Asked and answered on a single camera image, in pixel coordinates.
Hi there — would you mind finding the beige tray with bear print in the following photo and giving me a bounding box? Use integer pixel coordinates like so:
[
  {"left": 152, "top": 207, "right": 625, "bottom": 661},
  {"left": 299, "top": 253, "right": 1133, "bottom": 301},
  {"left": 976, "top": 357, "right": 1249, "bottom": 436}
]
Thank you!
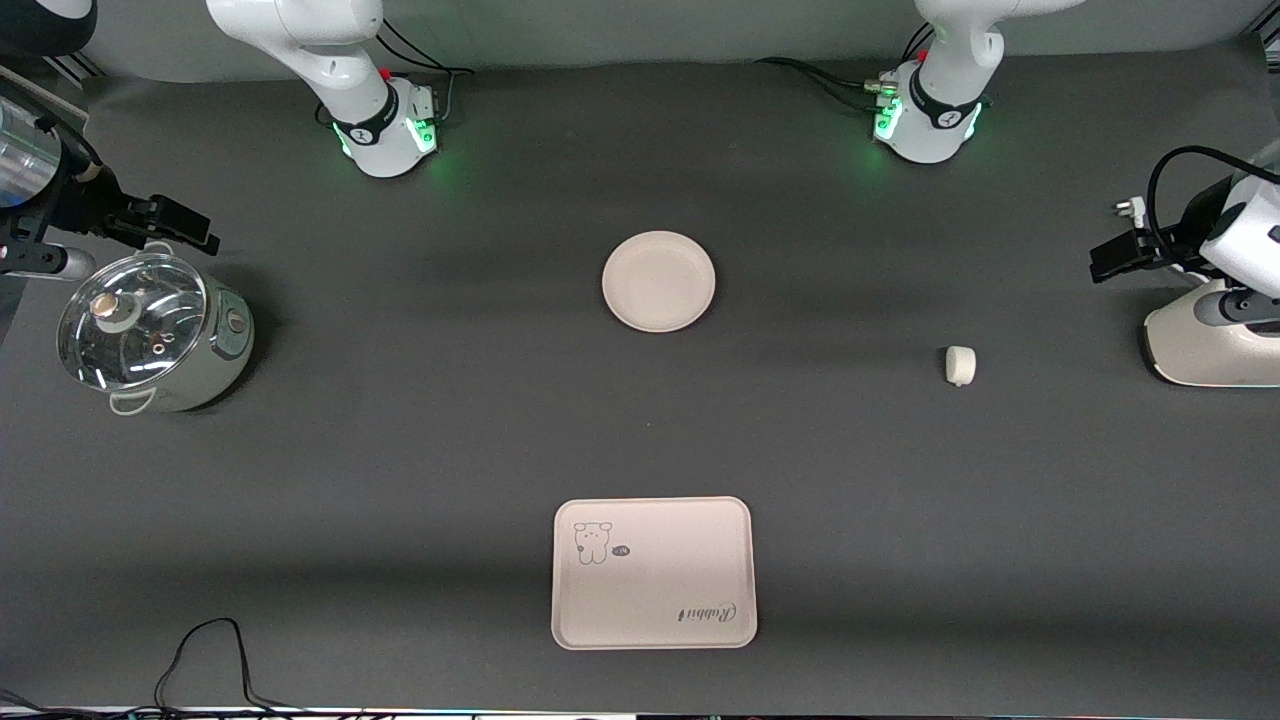
[{"left": 551, "top": 496, "right": 759, "bottom": 651}]

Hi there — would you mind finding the black arm base cable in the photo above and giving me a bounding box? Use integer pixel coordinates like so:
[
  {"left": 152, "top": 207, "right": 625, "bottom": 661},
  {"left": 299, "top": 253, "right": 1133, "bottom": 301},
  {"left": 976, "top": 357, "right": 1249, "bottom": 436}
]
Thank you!
[
  {"left": 375, "top": 20, "right": 477, "bottom": 126},
  {"left": 754, "top": 20, "right": 937, "bottom": 116}
]

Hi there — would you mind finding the black right arm base cable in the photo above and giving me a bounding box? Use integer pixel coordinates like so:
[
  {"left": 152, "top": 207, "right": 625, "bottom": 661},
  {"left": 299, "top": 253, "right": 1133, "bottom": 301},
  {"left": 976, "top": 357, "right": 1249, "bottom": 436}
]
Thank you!
[{"left": 375, "top": 20, "right": 477, "bottom": 126}]

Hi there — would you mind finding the round beige plate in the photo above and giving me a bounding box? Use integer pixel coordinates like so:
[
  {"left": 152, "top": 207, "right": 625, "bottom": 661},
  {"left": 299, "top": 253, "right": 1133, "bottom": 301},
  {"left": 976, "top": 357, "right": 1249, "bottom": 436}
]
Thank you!
[{"left": 602, "top": 231, "right": 717, "bottom": 334}]

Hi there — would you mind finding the cream toaster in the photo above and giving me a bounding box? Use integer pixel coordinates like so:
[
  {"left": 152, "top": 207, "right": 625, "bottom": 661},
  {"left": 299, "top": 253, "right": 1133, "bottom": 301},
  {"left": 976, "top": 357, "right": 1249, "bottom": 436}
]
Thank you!
[{"left": 1143, "top": 280, "right": 1280, "bottom": 388}]

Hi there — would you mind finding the glass pot lid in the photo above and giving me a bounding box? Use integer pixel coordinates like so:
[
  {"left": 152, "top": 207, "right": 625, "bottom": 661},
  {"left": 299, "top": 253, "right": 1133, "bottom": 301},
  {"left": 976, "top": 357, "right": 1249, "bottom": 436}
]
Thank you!
[{"left": 57, "top": 253, "right": 209, "bottom": 393}]

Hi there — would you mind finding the black left arm base cable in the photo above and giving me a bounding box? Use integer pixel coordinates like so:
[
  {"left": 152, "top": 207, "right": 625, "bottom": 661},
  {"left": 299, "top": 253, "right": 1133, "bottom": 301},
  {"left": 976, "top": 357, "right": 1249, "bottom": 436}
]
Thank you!
[{"left": 754, "top": 20, "right": 937, "bottom": 116}]

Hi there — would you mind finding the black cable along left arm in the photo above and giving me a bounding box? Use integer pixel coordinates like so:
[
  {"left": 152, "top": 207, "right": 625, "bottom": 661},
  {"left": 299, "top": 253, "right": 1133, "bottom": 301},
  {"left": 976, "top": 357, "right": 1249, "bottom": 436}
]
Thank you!
[{"left": 1146, "top": 146, "right": 1280, "bottom": 267}]

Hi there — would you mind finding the thin black looped cable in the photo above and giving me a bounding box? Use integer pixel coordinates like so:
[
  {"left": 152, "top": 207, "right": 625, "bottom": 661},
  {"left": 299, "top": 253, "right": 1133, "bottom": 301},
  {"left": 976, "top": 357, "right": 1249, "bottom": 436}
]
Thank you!
[{"left": 154, "top": 617, "right": 301, "bottom": 714}]

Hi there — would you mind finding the pale green electric pot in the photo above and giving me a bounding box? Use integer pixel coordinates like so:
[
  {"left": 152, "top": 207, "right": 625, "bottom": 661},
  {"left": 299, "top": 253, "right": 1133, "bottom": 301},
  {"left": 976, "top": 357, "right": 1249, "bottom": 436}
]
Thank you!
[{"left": 57, "top": 243, "right": 256, "bottom": 416}]

